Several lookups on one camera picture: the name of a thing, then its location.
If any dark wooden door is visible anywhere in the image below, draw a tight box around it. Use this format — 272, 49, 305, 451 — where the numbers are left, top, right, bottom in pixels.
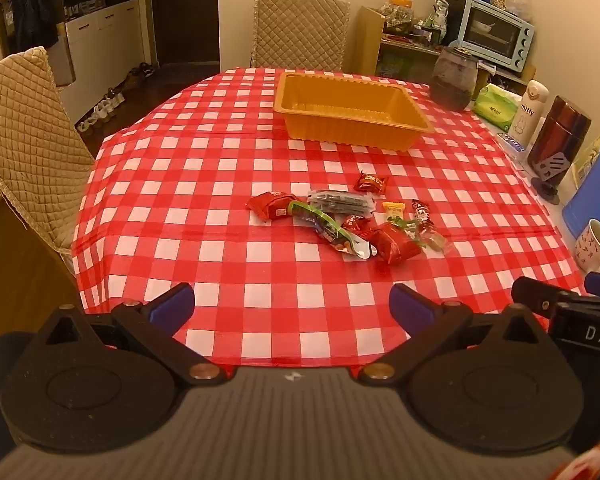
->
149, 0, 221, 67

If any clear candy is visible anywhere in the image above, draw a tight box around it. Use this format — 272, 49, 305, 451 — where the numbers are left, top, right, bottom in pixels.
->
420, 231, 452, 254

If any red snack packet white label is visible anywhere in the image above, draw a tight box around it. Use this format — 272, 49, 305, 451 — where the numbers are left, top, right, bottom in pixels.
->
246, 191, 299, 221

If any light blue toaster oven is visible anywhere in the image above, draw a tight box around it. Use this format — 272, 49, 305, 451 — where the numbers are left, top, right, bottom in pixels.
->
456, 0, 536, 72

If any yellow plastic tray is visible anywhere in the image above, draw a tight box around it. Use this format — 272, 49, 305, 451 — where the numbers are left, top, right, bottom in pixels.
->
273, 71, 436, 152

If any red white checkered tablecloth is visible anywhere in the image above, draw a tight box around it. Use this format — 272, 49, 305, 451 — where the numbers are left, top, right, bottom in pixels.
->
71, 66, 590, 370

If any clear packet of dark sticks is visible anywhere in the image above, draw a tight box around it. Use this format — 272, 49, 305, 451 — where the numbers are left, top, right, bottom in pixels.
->
307, 188, 377, 219

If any green-edged clear snack packet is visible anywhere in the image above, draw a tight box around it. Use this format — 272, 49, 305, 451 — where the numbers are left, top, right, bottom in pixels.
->
288, 200, 379, 261

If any brown metal thermos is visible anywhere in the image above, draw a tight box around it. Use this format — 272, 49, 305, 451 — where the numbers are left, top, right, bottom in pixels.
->
526, 95, 592, 187

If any white patterned mug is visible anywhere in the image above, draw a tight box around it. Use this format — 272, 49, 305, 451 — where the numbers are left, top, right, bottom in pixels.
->
573, 218, 600, 274

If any wooden shelf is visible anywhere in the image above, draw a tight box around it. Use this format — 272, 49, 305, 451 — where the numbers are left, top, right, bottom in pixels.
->
357, 6, 537, 98

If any hanging dark coat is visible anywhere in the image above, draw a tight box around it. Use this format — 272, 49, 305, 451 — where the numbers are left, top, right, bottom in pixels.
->
0, 0, 62, 58

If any row of shoes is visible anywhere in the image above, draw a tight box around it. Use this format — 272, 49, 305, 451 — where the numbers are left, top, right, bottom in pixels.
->
76, 61, 157, 134

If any blue plastic jug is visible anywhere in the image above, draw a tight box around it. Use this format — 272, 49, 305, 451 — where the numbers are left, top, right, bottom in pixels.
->
562, 110, 600, 242

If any black phone stand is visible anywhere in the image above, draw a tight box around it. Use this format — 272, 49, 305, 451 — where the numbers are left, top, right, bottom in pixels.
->
530, 152, 572, 206

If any yellow green bag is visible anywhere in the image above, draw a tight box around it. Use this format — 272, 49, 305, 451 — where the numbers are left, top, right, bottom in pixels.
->
572, 122, 600, 187

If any white thermos bottle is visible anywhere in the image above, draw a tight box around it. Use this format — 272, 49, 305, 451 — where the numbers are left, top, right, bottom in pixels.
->
509, 79, 550, 149

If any green candy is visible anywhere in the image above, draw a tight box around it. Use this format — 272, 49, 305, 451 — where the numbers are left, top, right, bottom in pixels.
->
387, 215, 427, 249

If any small red snack packet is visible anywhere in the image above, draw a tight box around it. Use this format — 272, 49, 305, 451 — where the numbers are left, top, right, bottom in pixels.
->
341, 214, 374, 236

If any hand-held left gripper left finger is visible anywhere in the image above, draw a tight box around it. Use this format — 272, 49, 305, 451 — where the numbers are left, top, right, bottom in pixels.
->
32, 282, 227, 389

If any green tissue pack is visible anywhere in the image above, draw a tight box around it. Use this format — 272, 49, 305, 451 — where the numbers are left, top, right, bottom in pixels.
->
472, 83, 522, 134

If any small red foil candy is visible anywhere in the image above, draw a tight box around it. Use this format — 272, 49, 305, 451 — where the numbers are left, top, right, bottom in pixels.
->
354, 171, 389, 194

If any white cabinet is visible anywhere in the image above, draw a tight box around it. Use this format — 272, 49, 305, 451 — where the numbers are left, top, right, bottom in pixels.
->
55, 0, 147, 126

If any dark red candy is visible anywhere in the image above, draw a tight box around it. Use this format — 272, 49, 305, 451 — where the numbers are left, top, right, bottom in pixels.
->
410, 198, 439, 234

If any person's dark clothing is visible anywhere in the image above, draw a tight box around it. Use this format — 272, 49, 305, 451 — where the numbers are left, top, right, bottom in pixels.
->
567, 355, 600, 461

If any red white printed cloth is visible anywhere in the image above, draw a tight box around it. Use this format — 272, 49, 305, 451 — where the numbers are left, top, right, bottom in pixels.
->
552, 440, 600, 480

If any small blue box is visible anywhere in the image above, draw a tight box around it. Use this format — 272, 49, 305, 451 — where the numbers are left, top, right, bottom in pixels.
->
497, 132, 529, 154

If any beige quilted chair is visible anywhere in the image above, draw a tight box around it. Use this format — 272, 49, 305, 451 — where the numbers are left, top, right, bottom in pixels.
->
250, 0, 351, 74
0, 46, 97, 257

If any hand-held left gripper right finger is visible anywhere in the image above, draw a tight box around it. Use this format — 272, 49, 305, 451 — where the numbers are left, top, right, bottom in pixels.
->
350, 282, 552, 389

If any dark glass jar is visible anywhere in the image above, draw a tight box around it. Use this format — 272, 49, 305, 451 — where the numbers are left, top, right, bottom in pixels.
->
431, 46, 480, 112

